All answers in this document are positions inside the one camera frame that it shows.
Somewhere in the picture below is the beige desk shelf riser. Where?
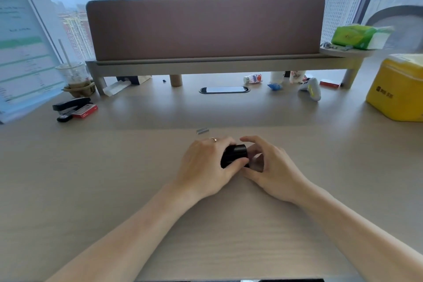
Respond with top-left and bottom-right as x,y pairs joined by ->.
85,45 -> 380,96

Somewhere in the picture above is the white handheld device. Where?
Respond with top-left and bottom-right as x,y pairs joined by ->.
299,78 -> 322,102

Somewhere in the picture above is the yellow plastic container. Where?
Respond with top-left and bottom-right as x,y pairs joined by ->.
365,54 -> 423,122

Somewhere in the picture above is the oval cable grommet cover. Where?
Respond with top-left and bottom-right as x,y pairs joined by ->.
199,86 -> 250,94

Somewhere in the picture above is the green tissue packet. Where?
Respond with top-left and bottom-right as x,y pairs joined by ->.
331,24 -> 395,50

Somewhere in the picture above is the white drinking straw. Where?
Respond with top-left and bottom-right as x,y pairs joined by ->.
58,39 -> 72,68

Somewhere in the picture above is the person's left hand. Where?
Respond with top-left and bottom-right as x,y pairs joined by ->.
174,136 -> 250,202

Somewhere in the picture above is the person's right forearm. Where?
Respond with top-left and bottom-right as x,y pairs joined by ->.
292,181 -> 423,282

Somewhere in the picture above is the brown desk divider panel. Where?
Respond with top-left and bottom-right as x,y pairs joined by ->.
85,0 -> 326,61

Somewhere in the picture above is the brown paper cup carrier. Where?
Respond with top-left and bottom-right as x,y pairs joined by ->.
63,81 -> 96,98

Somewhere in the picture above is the black stapler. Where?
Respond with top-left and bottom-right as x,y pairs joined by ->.
220,144 -> 264,173
52,97 -> 92,122

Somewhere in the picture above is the grey office chair back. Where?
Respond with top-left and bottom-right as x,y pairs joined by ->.
365,5 -> 423,54

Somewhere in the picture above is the person's left forearm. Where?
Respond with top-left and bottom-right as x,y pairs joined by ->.
46,183 -> 202,282

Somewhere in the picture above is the computer monitor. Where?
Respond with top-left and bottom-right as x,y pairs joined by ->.
0,0 -> 68,124

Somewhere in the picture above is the plastic iced coffee cup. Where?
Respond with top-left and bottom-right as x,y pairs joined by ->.
56,62 -> 90,89

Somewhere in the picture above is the white paper packet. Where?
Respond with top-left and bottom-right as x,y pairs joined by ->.
102,80 -> 132,96

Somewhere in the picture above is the person's right hand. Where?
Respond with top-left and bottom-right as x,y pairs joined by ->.
239,136 -> 315,206

